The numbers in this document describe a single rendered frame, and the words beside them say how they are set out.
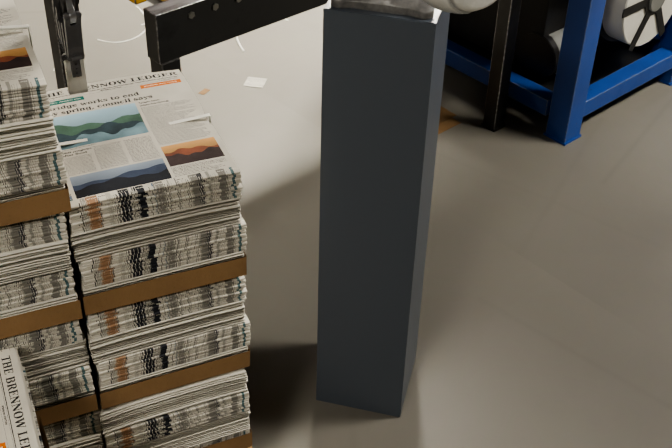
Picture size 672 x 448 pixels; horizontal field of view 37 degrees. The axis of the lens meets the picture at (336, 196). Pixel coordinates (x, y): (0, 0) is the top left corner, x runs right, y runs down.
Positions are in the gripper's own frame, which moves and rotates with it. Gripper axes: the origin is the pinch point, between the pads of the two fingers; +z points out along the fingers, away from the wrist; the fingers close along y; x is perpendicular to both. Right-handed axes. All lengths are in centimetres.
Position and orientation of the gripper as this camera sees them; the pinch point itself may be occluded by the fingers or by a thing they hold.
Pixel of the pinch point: (75, 72)
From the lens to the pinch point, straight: 170.4
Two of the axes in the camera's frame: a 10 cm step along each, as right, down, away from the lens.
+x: 9.2, -2.2, 3.3
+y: 4.0, 5.5, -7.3
